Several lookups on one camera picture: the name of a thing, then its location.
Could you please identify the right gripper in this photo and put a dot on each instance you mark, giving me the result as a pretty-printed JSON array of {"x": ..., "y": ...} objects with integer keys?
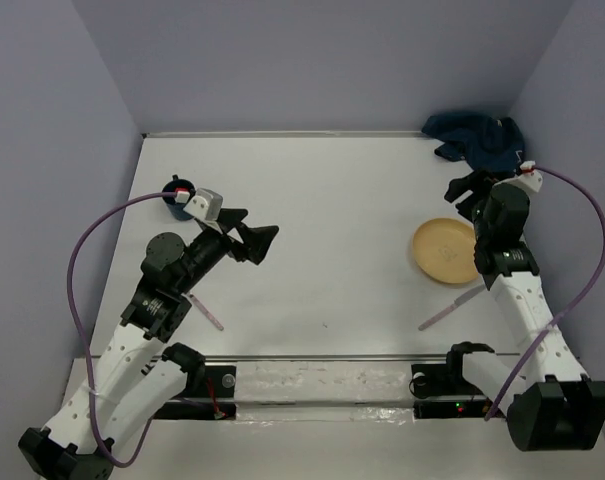
[{"x": 475, "y": 181}]

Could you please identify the tan wooden plate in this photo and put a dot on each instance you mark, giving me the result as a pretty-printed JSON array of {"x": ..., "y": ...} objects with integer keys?
[{"x": 443, "y": 249}]

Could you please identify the dark blue mug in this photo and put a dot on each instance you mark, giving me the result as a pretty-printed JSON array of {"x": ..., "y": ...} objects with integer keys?
[{"x": 183, "y": 190}]

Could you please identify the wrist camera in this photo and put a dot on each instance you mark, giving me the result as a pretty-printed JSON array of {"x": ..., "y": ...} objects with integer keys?
[
  {"x": 204, "y": 205},
  {"x": 527, "y": 178}
]

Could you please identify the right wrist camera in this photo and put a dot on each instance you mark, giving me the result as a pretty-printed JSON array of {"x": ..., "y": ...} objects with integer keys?
[{"x": 527, "y": 178}]

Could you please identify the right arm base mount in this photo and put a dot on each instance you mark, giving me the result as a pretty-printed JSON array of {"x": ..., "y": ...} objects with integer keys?
[{"x": 437, "y": 395}]

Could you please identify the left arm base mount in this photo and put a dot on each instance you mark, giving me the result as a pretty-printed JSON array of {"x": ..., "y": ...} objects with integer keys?
[{"x": 208, "y": 399}]

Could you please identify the pink handled fork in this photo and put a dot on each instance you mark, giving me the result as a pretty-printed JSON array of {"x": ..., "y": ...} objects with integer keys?
[{"x": 205, "y": 312}]

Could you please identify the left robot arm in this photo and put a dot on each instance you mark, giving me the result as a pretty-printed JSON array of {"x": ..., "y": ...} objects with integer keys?
[{"x": 141, "y": 368}]

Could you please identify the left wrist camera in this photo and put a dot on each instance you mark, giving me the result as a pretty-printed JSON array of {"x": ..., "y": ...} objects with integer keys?
[{"x": 204, "y": 205}]

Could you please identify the metal rail at table front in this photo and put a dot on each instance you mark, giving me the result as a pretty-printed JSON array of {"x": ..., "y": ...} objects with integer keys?
[{"x": 326, "y": 358}]

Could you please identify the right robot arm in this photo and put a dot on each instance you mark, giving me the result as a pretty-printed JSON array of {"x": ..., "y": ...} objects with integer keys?
[{"x": 548, "y": 400}]

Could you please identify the blue whale cloth placemat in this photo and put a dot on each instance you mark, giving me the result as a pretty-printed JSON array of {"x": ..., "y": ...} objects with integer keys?
[{"x": 482, "y": 141}]

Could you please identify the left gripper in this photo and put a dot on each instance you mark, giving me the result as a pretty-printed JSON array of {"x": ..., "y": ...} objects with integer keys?
[{"x": 255, "y": 240}]

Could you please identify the pink handled knife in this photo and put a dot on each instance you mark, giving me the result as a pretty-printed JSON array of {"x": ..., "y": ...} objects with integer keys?
[{"x": 458, "y": 302}]

